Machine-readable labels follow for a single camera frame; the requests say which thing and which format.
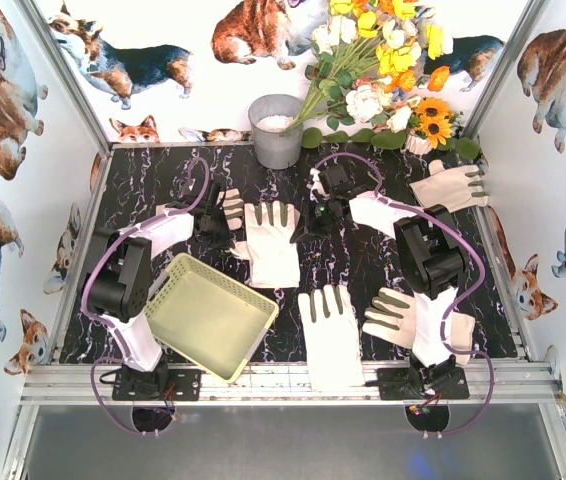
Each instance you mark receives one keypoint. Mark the yellow-green storage basket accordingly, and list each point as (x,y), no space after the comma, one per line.
(207,317)

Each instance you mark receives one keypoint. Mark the far right work glove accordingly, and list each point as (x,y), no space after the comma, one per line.
(455,188)

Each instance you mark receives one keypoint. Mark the white ribbed flower pot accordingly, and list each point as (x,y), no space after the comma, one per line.
(417,145)

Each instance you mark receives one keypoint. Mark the artificial flower bouquet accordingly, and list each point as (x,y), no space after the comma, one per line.
(381,64)

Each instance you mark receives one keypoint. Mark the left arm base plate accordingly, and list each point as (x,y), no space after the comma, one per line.
(163,383)

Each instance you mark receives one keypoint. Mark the grey bucket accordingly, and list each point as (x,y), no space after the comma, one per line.
(277,141)

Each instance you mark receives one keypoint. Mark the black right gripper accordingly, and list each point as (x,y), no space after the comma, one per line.
(316,216)

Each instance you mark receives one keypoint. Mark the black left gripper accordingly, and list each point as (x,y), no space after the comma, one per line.
(215,215)

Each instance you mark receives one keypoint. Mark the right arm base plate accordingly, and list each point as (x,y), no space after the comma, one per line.
(446,381)

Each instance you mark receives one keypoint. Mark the white green work glove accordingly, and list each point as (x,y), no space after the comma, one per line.
(272,256)

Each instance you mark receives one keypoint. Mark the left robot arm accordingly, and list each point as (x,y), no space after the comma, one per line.
(117,273)

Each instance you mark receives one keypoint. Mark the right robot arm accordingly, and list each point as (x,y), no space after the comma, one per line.
(433,259)

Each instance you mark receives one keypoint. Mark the far left work glove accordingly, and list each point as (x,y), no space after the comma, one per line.
(232,205)

